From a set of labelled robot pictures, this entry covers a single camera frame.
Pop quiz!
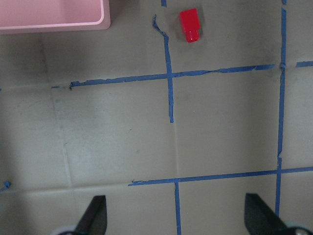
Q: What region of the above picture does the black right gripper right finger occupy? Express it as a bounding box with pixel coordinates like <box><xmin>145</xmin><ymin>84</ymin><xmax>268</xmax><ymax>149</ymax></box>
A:
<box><xmin>245</xmin><ymin>193</ymin><xmax>291</xmax><ymax>235</ymax></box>

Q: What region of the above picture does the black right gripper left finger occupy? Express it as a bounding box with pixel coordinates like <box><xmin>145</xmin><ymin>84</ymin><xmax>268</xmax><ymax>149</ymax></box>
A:
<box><xmin>74</xmin><ymin>195</ymin><xmax>107</xmax><ymax>235</ymax></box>

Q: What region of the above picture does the pink plastic box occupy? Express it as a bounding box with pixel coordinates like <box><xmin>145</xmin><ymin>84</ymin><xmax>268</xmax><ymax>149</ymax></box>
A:
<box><xmin>0</xmin><ymin>0</ymin><xmax>111</xmax><ymax>35</ymax></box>

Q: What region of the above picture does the red toy block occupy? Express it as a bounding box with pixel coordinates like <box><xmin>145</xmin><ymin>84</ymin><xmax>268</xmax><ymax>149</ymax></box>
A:
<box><xmin>179</xmin><ymin>8</ymin><xmax>201</xmax><ymax>43</ymax></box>

